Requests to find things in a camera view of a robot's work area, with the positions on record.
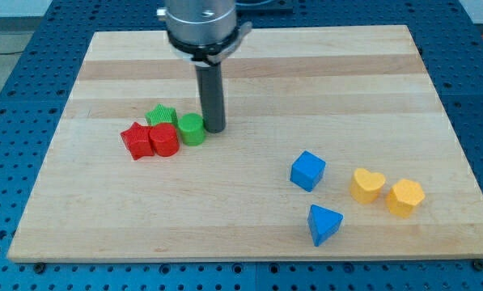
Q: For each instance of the blue cube block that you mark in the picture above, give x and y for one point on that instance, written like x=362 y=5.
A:
x=307 y=171

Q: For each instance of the yellow heart block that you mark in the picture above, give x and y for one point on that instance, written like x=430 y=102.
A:
x=365 y=186

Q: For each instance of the green cylinder block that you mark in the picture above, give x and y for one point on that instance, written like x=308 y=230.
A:
x=191 y=127

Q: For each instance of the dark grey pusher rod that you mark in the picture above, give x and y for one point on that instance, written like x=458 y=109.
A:
x=209 y=83

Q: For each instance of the red cylinder block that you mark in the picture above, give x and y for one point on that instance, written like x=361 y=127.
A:
x=164 y=139

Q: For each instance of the green star block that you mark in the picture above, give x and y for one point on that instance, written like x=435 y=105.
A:
x=161 y=114

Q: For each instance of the wooden board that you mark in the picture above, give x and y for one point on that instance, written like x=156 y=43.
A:
x=356 y=97

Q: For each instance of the red star block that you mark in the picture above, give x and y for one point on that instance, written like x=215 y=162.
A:
x=137 y=141

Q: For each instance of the blue triangle block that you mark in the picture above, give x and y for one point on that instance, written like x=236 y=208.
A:
x=323 y=223

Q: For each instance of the yellow hexagon block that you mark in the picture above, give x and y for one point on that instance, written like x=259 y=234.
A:
x=404 y=197

